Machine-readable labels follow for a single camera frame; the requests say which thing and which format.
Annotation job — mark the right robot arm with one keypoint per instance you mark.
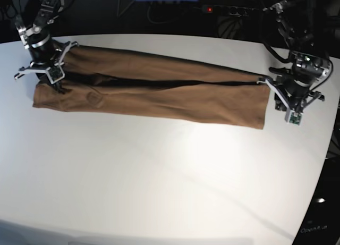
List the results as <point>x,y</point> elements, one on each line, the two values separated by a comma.
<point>36,32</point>

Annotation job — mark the brown T-shirt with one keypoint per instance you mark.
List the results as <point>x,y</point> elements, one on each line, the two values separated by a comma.
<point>128,82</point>

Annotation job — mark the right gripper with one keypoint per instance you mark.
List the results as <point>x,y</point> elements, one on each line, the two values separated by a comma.
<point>46,56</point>

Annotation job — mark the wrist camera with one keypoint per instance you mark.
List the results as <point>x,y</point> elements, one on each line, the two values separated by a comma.
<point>56,74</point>
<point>293,117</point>

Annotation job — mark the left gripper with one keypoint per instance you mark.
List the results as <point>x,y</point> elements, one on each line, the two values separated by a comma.
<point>292,88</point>

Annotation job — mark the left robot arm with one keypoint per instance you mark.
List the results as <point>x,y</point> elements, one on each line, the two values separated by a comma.
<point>299,24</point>

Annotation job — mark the black power strip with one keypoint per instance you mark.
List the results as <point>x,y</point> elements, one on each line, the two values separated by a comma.
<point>222,10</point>

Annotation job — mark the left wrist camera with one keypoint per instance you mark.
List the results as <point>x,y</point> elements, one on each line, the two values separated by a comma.
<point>293,117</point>

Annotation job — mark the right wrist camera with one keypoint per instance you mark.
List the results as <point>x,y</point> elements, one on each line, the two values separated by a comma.
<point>56,74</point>

